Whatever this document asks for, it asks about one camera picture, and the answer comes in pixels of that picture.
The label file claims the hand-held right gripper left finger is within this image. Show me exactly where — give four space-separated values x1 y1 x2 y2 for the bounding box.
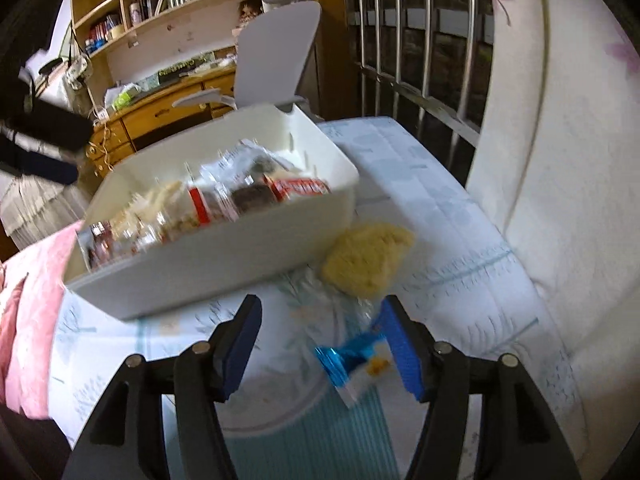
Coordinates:
60 294 263 480

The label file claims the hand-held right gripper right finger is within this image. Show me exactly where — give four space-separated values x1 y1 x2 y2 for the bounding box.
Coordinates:
381 294 583 480

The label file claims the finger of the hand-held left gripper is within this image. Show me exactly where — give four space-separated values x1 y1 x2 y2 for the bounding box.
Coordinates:
0 137 81 186
0 101 96 152

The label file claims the blue white snack packet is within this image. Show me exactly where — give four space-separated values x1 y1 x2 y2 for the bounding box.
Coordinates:
314 332 393 408

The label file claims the white plastic bin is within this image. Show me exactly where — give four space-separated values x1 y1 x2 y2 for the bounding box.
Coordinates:
64 103 361 322

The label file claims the clear bag yellow pastry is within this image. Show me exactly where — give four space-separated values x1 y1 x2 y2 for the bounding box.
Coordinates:
107 180 201 246
295 223 417 331

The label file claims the clear packet red label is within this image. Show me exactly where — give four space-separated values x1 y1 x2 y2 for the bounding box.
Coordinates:
187 185 241 228

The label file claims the clear bag brown pastry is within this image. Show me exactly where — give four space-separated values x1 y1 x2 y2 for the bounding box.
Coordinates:
232 182 278 216

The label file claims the red white cookie packet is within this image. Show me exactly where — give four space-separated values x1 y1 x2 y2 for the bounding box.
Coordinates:
264 175 332 203

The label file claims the white grey snack packet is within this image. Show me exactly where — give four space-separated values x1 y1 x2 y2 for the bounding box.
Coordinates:
200 140 301 186

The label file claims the white lace cloth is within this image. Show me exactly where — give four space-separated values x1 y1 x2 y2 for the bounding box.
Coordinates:
0 175 91 251

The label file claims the green white box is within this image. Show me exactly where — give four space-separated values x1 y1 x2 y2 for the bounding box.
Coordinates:
111 85 142 112

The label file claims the wooden desk with drawers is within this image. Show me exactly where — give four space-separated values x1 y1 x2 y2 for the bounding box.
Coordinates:
87 65 241 176

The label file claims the tree print tablecloth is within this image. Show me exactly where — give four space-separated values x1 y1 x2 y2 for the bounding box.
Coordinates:
47 116 571 480

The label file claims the dark printed sign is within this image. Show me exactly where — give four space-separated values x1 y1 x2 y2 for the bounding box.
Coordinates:
157 56 217 83

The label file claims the pink blanket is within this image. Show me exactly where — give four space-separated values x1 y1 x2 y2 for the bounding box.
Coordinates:
0 220 85 421

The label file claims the grey office chair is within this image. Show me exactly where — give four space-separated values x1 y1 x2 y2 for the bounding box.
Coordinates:
172 0 322 116

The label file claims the white floral bedsheet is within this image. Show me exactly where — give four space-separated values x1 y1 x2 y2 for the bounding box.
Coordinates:
465 0 640 461

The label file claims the metal window grille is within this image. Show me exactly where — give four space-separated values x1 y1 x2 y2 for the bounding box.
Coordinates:
342 0 496 186

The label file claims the white cable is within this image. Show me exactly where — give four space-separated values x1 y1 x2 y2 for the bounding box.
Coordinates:
86 105 115 177

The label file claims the wooden post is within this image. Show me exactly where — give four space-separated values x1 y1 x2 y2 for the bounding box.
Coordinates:
307 0 351 121

